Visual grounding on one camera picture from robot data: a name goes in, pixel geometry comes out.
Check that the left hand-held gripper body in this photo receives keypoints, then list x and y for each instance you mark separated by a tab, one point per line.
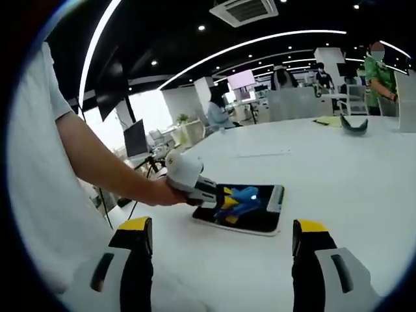
183	170

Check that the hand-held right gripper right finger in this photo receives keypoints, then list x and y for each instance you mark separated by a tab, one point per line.
312	276

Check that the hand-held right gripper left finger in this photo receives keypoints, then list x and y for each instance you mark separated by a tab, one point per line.
130	276

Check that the blue cleaning cloth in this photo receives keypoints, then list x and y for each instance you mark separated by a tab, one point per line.
247	193

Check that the person's left hand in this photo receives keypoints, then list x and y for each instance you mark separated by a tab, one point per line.
165	195

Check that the black tripod stand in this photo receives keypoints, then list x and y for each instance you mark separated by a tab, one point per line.
151	165

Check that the green potted plant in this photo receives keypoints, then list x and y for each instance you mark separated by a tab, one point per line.
183	118

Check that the black computer monitor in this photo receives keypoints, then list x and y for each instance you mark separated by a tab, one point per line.
136	138

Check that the large black screen on stand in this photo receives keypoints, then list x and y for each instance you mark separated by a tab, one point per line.
112	91

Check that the pink display screen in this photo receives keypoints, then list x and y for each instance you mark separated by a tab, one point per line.
241	79

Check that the frosted grey divider panel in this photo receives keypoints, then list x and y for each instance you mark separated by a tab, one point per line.
295	105

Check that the operator in white shirt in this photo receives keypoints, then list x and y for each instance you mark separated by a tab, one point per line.
42	178

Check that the yellow paper sheet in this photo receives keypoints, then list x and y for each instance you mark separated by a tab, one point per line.
326	121

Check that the curved ceiling light strip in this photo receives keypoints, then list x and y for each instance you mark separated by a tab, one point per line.
260	40

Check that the straight ceiling light strip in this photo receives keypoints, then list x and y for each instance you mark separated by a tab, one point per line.
97	42

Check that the white mesh office chair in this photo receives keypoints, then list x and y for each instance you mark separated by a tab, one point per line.
354	100

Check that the ceiling air conditioner unit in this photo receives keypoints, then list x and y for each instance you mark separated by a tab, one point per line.
243	11

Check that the white divider panel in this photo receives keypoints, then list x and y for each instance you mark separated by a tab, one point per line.
406	104

